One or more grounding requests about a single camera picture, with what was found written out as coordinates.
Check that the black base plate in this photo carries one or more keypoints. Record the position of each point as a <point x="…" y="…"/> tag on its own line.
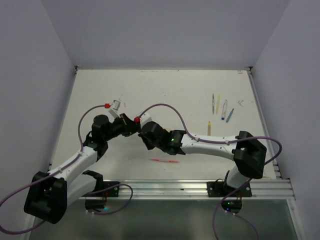
<point x="105" y="189"/>
<point x="219" y="189"/>

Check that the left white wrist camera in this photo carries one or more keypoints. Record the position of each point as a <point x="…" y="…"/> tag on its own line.
<point x="113" y="109"/>

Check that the aluminium front rail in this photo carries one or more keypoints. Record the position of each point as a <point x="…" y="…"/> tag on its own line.
<point x="265" y="189"/>

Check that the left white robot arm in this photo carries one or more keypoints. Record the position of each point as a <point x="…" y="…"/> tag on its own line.
<point x="52" y="211"/>

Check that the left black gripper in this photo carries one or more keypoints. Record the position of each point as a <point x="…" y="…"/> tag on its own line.
<point x="129" y="126"/>

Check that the blue highlighter pen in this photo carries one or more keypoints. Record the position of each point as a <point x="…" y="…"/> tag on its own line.
<point x="230" y="115"/>

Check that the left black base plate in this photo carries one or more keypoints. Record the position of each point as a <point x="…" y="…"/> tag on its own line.
<point x="105" y="189"/>

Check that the blue white marker pen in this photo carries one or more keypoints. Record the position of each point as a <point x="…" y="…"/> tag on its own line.
<point x="224" y="109"/>

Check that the yellow gold highlighter pen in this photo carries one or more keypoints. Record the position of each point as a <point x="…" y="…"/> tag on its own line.
<point x="209" y="128"/>

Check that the green thin pen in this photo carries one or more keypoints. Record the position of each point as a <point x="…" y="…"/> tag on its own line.
<point x="213" y="104"/>

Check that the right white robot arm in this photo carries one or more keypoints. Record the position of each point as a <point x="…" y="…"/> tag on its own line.
<point x="247" y="153"/>

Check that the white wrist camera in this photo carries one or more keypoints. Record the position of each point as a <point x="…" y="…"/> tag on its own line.
<point x="144" y="119"/>
<point x="113" y="109"/>

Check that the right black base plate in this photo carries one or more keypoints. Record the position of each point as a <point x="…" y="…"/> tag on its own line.
<point x="219" y="189"/>

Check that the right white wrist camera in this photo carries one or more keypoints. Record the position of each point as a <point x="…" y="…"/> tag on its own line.
<point x="144" y="119"/>

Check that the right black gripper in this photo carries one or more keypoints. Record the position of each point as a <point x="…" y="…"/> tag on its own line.
<point x="148" y="145"/>

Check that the yellow thin pen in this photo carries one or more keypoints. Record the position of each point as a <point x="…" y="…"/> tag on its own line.
<point x="217" y="104"/>

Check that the pink red pen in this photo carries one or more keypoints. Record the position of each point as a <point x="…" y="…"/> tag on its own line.
<point x="164" y="160"/>

